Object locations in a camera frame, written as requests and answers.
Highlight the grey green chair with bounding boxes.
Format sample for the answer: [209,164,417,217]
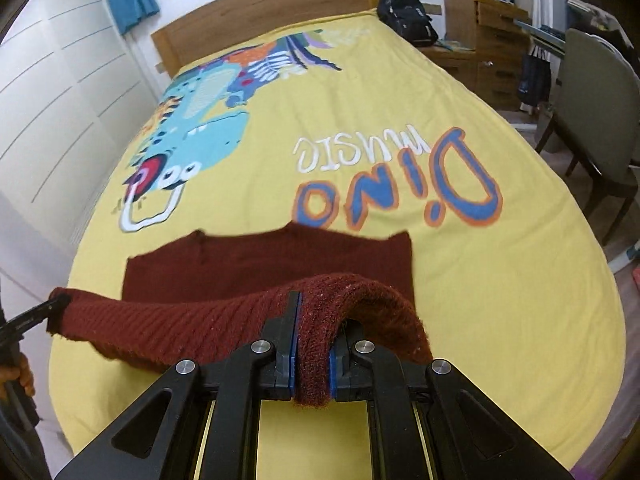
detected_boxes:
[535,28,639,244]

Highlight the wooden drawer cabinet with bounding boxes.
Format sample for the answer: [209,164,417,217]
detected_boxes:
[421,0,530,110]

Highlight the white wardrobe doors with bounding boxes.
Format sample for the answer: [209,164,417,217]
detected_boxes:
[0,0,162,241]

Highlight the person's left hand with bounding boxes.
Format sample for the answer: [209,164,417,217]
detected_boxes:
[0,353,35,401]

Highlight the wooden bed headboard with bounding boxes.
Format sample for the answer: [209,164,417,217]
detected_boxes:
[151,0,378,77]

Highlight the dark red knit sweater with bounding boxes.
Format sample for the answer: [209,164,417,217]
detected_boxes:
[47,222,432,406]

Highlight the yellow dino print bedspread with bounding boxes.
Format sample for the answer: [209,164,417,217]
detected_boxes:
[70,13,626,468]

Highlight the black backpack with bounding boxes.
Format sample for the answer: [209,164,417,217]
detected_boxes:
[376,0,439,48]

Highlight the dark navy hanging bag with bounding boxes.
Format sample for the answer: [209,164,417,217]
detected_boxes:
[518,47,552,107]

